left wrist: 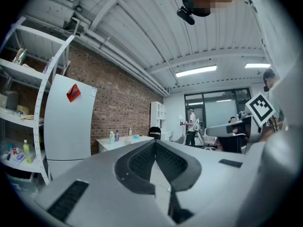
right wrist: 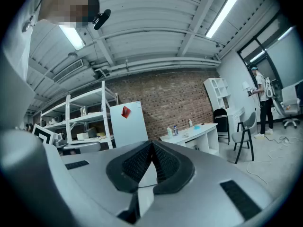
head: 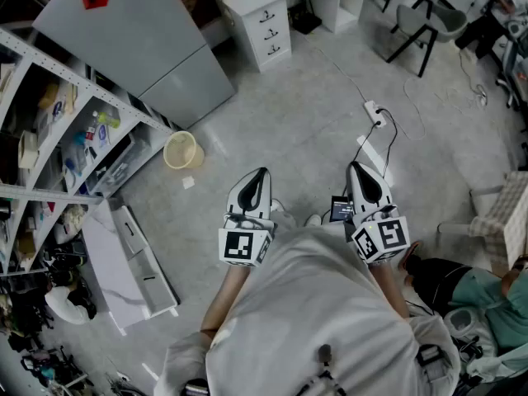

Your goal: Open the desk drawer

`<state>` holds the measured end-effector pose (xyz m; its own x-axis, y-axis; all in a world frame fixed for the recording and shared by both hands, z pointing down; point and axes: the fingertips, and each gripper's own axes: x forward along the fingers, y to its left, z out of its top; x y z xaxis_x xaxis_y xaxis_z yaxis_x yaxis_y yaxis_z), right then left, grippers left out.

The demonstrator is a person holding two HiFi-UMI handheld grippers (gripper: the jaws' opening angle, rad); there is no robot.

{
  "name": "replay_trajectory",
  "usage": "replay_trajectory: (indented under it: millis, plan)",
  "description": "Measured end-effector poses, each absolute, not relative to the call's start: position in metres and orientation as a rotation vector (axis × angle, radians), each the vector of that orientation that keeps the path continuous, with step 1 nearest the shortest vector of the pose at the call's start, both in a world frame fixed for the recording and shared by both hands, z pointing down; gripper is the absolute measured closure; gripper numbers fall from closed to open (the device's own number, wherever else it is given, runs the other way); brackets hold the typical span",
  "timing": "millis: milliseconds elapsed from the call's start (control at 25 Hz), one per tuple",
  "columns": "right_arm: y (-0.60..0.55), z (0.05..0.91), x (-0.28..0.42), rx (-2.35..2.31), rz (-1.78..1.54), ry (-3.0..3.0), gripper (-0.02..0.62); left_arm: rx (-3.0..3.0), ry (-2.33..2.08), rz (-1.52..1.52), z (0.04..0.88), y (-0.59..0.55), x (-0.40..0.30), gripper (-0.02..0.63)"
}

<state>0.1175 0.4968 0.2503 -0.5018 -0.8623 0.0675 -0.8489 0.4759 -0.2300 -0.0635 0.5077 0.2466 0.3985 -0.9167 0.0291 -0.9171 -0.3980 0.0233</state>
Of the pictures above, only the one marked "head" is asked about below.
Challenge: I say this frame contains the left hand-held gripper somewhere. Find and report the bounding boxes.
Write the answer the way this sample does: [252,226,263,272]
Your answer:
[217,166,276,268]

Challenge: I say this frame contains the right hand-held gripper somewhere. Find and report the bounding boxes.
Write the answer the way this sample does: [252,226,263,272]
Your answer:
[345,161,412,266]

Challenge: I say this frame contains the white drawer with black handle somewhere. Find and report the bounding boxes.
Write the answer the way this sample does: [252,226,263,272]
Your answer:
[247,21,290,47]
[243,1,289,31]
[252,39,293,73]

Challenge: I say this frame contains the person's right forearm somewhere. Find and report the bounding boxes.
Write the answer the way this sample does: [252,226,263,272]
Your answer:
[369,261,413,320]

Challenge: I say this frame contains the person's left forearm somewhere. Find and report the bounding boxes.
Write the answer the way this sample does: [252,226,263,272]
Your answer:
[200,262,253,340]

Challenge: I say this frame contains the black screen device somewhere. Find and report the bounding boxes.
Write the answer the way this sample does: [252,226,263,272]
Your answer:
[328,195,356,224]

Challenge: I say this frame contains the person's white shirt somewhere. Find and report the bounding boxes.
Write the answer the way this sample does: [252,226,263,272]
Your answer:
[154,224,461,396]

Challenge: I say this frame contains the beige plastic waste basket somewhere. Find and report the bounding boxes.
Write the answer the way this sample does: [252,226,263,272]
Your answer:
[163,130,205,170]

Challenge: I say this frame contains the white power strip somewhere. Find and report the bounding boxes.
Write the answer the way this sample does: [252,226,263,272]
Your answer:
[363,100,388,129]

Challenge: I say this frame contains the checked fabric chair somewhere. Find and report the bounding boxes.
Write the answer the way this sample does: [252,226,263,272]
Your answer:
[436,170,528,268]

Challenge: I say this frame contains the white marble pattern cabinet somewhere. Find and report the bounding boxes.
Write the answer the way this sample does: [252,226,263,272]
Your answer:
[81,198,179,332]

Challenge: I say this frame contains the green clear plastic bottle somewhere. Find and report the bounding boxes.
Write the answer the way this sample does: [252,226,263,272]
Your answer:
[92,111,121,130]

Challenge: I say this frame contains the grey chair black legs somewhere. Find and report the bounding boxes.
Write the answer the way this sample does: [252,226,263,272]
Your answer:
[385,0,469,78]

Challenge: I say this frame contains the black router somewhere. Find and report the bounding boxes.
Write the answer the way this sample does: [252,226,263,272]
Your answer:
[290,0,323,35]

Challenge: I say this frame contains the grey refrigerator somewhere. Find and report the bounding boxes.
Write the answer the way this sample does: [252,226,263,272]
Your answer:
[31,0,237,130]

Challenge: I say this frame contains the white metal shelving rack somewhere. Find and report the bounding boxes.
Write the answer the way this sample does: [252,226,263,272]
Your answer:
[0,26,177,280]

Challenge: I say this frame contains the black cable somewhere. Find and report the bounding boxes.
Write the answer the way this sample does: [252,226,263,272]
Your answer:
[375,106,399,190]

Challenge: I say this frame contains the white power cable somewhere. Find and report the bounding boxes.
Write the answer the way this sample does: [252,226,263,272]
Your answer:
[304,34,370,103]

